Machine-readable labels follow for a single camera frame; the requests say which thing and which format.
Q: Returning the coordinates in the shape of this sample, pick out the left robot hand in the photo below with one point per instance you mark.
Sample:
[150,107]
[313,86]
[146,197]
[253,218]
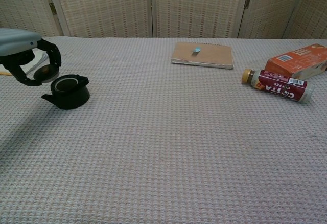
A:
[15,45]

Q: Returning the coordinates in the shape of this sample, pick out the Costa coffee bottle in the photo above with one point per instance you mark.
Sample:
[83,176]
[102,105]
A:
[278,86]

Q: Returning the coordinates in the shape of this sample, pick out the small light blue eraser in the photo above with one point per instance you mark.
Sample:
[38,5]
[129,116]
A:
[196,50]

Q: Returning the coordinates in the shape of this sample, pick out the grey waffle tablecloth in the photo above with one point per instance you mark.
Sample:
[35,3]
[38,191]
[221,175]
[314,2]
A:
[163,144]

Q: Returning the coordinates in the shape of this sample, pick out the black teapot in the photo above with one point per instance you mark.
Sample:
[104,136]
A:
[69,98]

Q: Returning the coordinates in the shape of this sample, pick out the black teapot lid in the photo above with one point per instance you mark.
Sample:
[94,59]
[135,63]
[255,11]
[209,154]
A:
[47,73]

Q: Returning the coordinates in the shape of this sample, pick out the brown cardboard notebook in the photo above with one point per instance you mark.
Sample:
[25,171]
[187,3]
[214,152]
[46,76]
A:
[204,55]

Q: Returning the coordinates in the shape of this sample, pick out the woven folding screen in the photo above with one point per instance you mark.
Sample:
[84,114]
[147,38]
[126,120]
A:
[163,6]

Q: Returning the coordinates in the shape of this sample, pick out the white paper booklet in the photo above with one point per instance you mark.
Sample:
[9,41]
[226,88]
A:
[38,60]

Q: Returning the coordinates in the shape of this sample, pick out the orange cardboard box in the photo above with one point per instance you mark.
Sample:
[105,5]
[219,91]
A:
[299,61]

